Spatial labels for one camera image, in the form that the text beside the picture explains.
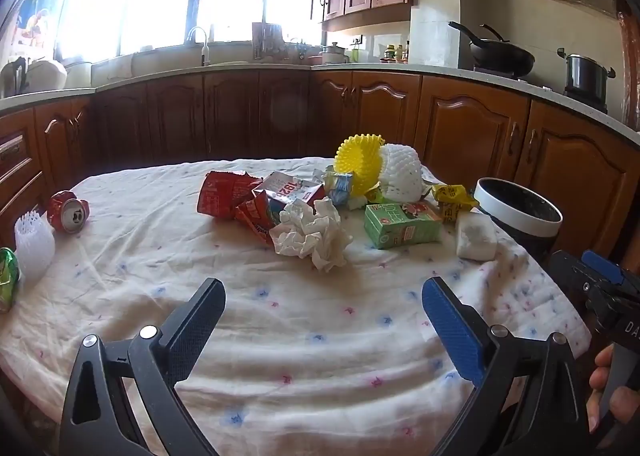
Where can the steel stock pot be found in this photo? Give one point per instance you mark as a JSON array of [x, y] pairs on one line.
[[582, 76]]

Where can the person's right hand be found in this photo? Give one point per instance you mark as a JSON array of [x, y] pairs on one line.
[[622, 403]]

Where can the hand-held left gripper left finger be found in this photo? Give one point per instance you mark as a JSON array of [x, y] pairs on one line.
[[197, 331]]

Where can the metal kettle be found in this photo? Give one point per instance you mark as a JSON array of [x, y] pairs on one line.
[[12, 76]]

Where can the wooden lower cabinets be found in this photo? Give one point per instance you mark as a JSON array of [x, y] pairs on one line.
[[250, 111]]

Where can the white printed tablecloth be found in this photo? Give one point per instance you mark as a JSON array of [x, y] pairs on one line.
[[300, 336]]

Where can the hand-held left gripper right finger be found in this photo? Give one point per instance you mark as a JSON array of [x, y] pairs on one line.
[[452, 331]]

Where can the crushed red drink can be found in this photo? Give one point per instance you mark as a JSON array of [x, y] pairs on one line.
[[67, 211]]

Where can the white pot with lid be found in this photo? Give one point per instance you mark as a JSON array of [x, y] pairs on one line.
[[334, 55]]

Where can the large white foam fruit net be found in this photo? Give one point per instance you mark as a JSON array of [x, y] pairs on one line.
[[400, 171]]

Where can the grey kitchen countertop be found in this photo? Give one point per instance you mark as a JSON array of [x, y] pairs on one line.
[[545, 95]]

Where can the curved sink faucet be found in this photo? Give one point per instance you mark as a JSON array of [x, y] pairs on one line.
[[205, 49]]

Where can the blue wall poster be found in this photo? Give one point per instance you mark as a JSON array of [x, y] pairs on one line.
[[37, 26]]

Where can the black bin with white rim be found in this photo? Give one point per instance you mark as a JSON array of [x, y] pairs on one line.
[[515, 206]]

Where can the small white foam net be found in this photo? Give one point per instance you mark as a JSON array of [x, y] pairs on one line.
[[35, 246]]

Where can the white rice cooker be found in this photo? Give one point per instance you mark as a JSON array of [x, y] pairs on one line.
[[47, 74]]

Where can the green snack packet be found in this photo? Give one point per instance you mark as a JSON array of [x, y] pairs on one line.
[[7, 276]]

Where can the yellow snack packet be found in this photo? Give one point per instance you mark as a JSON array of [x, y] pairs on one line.
[[452, 196]]

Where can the blue white wrapper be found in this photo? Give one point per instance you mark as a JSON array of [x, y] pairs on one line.
[[340, 186]]

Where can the green drink carton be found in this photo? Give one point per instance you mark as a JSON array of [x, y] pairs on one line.
[[400, 226]]

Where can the crushed red white carton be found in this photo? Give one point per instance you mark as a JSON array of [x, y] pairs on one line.
[[290, 191]]

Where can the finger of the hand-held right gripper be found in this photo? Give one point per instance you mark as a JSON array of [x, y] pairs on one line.
[[570, 273], [602, 266]]

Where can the white foam block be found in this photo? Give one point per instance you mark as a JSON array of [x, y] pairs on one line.
[[475, 236]]

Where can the red snack packet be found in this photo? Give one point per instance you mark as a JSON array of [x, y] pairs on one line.
[[222, 193]]

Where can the black wok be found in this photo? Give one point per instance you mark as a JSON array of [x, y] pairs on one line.
[[500, 59]]

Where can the yellow foam fruit net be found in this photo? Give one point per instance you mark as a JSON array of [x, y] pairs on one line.
[[357, 161]]

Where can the crumpled white tissue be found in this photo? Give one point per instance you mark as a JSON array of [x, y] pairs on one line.
[[310, 236]]

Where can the small condiment jar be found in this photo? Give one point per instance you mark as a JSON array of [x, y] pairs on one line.
[[399, 54], [388, 54]]

